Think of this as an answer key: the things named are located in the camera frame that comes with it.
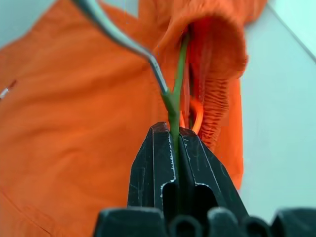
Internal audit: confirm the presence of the orange garment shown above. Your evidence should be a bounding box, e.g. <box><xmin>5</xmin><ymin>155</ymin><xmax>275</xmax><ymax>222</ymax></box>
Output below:
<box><xmin>0</xmin><ymin>0</ymin><xmax>269</xmax><ymax>237</ymax></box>

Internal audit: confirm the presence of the green wire hanger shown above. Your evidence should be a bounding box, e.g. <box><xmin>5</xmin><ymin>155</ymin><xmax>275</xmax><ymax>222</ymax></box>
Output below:
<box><xmin>71</xmin><ymin>0</ymin><xmax>192</xmax><ymax>213</ymax></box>

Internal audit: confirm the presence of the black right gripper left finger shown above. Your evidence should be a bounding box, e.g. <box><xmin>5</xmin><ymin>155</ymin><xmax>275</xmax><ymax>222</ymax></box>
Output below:
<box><xmin>126</xmin><ymin>121</ymin><xmax>180</xmax><ymax>216</ymax></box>

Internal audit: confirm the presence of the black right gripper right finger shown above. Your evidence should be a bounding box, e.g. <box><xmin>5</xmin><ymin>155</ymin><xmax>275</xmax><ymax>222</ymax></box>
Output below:
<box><xmin>177</xmin><ymin>126</ymin><xmax>249</xmax><ymax>218</ymax></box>

